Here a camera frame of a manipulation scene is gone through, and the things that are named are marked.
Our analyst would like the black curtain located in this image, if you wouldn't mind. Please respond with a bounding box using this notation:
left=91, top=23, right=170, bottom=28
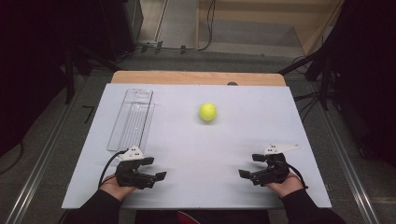
left=0, top=0, right=144, bottom=158
left=303, top=0, right=396, bottom=167

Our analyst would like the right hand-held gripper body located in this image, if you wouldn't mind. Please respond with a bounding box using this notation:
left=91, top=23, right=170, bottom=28
left=253, top=143, right=300, bottom=188

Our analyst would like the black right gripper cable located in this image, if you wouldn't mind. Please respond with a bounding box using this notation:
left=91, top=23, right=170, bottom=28
left=287, top=163, right=309, bottom=190

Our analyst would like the clear plastic tray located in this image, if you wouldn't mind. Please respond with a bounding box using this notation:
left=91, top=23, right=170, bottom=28
left=106, top=88, right=156, bottom=154

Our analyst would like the person's right hand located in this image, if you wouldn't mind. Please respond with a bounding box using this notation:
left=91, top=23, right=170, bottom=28
left=266, top=172, right=304, bottom=200

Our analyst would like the red item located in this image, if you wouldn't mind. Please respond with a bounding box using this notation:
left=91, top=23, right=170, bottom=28
left=177, top=210, right=201, bottom=224

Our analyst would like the wooden table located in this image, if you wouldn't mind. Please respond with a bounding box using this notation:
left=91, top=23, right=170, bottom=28
left=110, top=70, right=287, bottom=88

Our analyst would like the person's dark lap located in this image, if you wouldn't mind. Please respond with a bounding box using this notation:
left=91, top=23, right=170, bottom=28
left=134, top=209, right=271, bottom=224

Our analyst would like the wooden step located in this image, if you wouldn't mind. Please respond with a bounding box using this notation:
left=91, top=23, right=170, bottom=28
left=194, top=0, right=345, bottom=56

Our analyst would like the yellow tennis ball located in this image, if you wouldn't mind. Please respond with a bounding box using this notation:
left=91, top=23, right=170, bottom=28
left=198, top=102, right=219, bottom=122

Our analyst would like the person's left hand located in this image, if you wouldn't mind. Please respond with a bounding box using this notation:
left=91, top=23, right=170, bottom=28
left=99, top=175, right=137, bottom=202

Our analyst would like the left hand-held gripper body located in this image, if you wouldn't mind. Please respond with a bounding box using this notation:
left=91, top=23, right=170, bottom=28
left=115, top=145, right=148, bottom=189

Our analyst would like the metal floor rail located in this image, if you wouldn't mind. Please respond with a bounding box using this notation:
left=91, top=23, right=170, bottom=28
left=306, top=78, right=381, bottom=224
left=4, top=74, right=89, bottom=224

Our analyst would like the black stand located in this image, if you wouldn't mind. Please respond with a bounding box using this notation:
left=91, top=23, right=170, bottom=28
left=63, top=43, right=124, bottom=105
left=277, top=46, right=335, bottom=111

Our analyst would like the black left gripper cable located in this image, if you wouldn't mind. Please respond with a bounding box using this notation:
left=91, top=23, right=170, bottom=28
left=97, top=149, right=129, bottom=189

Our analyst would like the black tape mark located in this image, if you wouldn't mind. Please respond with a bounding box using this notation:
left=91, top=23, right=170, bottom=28
left=81, top=105, right=96, bottom=124

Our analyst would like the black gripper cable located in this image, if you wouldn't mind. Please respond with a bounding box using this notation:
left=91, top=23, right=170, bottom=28
left=287, top=163, right=309, bottom=190
left=97, top=149, right=129, bottom=189

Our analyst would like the white board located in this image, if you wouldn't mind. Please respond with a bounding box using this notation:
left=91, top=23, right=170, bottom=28
left=61, top=82, right=332, bottom=210

